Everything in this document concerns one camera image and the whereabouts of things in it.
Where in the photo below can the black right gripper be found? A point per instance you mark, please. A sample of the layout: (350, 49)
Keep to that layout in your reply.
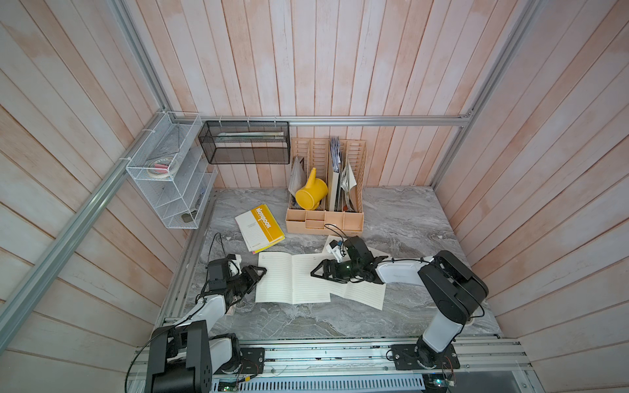
(327, 264)

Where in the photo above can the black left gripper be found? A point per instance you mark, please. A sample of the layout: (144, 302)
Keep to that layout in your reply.
(251, 277)

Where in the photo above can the cream notebook orange cover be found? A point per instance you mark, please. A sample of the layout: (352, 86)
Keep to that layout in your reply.
(259, 229)
(288, 279)

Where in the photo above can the cream lined notebook with holes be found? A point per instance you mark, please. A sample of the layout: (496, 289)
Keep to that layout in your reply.
(369, 294)

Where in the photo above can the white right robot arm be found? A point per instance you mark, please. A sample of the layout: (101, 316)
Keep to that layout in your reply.
(454, 288)

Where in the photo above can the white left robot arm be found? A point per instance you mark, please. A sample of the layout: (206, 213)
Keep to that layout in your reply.
(184, 356)

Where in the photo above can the yellow plastic watering can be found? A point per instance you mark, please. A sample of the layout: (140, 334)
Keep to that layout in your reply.
(315, 190)

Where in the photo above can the illustrated book in organizer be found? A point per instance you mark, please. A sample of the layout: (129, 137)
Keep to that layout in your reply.
(348, 183)

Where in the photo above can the grey folder in organizer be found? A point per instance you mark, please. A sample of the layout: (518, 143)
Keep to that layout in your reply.
(298, 178)

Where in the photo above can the grey-green book in organizer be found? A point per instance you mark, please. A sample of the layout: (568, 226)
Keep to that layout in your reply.
(334, 172)

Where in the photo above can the tape roll on shelf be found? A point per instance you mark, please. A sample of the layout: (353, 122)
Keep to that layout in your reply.
(163, 167)

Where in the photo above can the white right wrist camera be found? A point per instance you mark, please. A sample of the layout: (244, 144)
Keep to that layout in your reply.
(337, 250)

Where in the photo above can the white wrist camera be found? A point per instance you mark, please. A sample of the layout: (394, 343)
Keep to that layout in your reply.
(337, 250)
(235, 261)

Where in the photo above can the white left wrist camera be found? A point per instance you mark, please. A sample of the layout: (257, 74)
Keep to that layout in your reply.
(235, 261)

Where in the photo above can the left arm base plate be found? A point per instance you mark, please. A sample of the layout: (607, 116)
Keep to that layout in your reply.
(250, 360)

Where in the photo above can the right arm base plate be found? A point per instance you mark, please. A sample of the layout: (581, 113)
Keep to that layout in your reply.
(408, 356)

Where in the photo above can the white wire wall shelf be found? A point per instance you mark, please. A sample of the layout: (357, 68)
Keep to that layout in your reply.
(179, 201)

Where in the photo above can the black mesh wall basket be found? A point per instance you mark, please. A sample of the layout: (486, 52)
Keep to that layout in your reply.
(246, 142)

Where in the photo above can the aluminium frame rail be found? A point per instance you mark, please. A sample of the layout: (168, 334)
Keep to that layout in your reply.
(342, 121)

